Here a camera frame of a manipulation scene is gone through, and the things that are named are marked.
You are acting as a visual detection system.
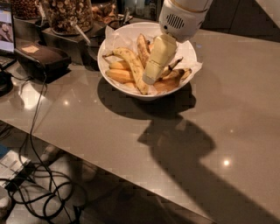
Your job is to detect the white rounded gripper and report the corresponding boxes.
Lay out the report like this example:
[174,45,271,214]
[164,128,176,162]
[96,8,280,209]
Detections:
[143,0,213,85]

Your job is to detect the small banana at back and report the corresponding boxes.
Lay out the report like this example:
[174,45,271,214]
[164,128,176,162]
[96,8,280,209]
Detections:
[147,40,154,53]

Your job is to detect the long spotted banana front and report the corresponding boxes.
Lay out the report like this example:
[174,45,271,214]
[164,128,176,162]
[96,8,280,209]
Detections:
[103,47,149,95]

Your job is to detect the brown banana right side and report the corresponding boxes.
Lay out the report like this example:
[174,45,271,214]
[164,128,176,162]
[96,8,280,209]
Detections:
[153,68,192,93]

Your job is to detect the yellow banana lower left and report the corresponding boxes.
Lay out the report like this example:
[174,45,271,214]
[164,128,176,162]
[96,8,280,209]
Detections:
[105,69,134,83]

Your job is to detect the yellow banana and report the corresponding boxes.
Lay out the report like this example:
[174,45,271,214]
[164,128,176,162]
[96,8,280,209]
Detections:
[105,69,134,83]
[109,60,130,70]

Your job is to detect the yellow banana upper left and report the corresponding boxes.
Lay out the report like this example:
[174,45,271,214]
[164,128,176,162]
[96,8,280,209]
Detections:
[109,60,130,70]

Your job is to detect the white paper bowl liner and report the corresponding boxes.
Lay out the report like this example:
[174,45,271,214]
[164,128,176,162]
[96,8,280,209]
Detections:
[100,19,203,96]

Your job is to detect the white ceramic bowl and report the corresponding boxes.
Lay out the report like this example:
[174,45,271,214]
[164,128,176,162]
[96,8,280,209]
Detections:
[97,22,202,101]

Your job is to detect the glass jar of snacks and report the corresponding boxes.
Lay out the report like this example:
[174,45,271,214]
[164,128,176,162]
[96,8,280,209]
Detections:
[91,0,118,24]

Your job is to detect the dark tray stand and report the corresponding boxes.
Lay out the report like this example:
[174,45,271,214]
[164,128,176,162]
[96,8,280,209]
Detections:
[14,18,96,65]

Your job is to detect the glass jar of nuts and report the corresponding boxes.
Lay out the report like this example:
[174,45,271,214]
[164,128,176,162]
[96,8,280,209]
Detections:
[41,0,93,36]

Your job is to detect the dark brown pouch case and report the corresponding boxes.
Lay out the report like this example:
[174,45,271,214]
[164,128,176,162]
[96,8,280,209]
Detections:
[15,41,72,83]

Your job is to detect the glass jar far left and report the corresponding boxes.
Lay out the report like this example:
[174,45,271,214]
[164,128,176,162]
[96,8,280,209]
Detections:
[10,0,40,19]

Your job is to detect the laptop screen at left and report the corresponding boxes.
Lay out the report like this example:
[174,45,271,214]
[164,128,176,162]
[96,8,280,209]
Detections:
[0,0,16,55]

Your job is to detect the white power adapter box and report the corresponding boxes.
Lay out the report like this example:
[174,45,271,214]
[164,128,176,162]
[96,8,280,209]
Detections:
[0,150,31,189]

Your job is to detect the black cable over table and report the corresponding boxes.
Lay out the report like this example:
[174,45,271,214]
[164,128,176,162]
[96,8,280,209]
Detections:
[0,66,86,224]

